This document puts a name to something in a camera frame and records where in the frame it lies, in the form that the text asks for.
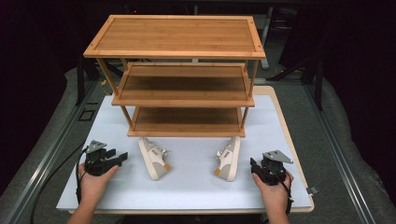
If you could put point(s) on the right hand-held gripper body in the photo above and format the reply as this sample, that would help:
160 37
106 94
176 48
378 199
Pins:
274 172

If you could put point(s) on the beige sneaker yellow heel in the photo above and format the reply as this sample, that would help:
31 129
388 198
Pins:
152 161
230 161

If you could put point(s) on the white table mat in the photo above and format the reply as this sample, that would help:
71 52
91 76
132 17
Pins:
193 193

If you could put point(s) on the person's right hand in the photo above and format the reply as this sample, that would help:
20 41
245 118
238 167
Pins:
275 196

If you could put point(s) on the white metal stand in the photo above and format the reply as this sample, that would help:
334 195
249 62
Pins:
265 40

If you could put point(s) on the small grey clip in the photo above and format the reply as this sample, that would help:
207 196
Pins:
312 190

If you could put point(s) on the person's left hand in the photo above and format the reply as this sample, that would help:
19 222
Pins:
93 188

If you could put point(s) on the black metal stand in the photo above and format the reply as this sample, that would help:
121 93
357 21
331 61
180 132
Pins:
318 87
80 87

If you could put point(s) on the small yellow tag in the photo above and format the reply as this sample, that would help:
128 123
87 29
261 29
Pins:
103 83

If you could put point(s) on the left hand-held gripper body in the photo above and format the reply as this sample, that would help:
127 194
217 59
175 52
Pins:
95 161

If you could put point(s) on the three-tier bamboo shoe rack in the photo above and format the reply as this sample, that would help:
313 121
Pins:
177 37

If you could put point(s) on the aluminium rail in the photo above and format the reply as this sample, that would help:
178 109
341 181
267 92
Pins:
46 161
339 155

